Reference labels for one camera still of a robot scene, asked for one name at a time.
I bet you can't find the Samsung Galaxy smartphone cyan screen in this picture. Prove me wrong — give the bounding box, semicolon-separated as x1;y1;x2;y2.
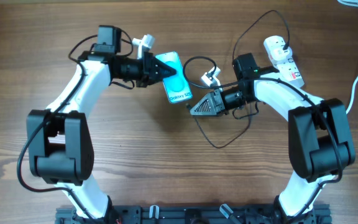
155;52;193;104

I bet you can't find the black USB charging cable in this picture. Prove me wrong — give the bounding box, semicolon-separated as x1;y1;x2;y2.
186;9;291;149

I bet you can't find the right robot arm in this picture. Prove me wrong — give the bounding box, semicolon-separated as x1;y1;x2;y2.
190;53;356;223

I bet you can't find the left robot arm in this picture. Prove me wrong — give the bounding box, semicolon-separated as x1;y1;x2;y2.
21;25;183;223

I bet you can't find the white charger plug adapter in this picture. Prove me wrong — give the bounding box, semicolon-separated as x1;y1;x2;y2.
268;47;292;63

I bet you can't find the white power strip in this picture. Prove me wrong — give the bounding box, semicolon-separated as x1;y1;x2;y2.
264;35;305;88

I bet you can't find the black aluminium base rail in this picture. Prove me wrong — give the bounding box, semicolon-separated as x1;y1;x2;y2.
55;204;333;224

